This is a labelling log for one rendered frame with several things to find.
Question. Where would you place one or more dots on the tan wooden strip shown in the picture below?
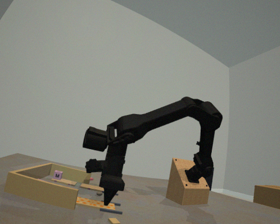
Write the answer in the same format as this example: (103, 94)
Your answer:
(92, 187)

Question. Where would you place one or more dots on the orange polka-dot strip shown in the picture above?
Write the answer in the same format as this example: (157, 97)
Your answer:
(94, 204)

